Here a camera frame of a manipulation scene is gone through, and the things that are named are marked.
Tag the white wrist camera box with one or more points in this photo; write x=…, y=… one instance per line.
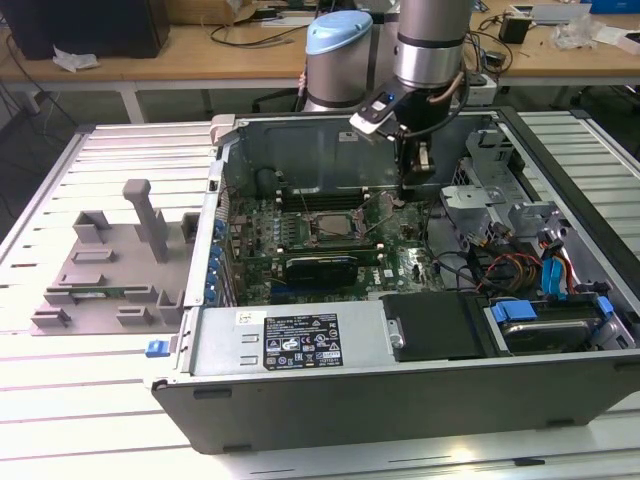
x=367, y=120

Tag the black RAM slot row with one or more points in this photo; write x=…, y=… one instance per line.
x=325, y=197
x=325, y=248

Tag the green motherboard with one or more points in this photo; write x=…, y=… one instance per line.
x=400, y=260

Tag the grey case corner latch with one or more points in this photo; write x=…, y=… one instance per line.
x=222, y=127

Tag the black disk bay plate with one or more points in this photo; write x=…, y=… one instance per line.
x=430, y=325

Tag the small black adapter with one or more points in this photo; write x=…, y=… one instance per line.
x=496, y=59

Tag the grey power supply with label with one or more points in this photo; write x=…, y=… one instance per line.
x=225, y=345

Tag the metal drive cage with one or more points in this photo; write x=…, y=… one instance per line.
x=480, y=197

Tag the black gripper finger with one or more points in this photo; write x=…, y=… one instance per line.
x=410, y=182

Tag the open grey PC case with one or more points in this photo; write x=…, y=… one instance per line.
x=350, y=410

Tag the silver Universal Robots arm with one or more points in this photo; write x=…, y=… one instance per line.
x=430, y=45

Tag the white flat box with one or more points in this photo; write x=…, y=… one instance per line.
x=625, y=42

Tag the grey parts rack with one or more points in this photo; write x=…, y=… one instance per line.
x=125, y=260

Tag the silver CPU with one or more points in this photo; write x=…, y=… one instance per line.
x=335, y=226

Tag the small black box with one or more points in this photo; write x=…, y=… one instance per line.
x=514, y=29

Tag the black cylinder component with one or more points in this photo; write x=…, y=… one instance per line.
x=266, y=182

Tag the CPU socket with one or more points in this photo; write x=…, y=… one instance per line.
x=316, y=240

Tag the blue expansion slot clip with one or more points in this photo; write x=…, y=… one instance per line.
x=214, y=266
x=210, y=294
x=219, y=229
x=216, y=251

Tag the clear plastic bag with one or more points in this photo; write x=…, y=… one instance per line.
x=575, y=35

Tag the crumpled white paper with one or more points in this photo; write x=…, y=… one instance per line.
x=75, y=59

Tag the blue case latch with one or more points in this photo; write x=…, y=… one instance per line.
x=156, y=348

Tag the black graphics card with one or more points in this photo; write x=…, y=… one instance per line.
x=320, y=272

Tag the large black box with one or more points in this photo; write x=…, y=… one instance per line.
x=100, y=25

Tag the hard disk in blue carrier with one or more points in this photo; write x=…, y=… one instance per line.
x=545, y=332

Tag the grey flat device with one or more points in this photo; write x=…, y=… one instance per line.
x=542, y=15

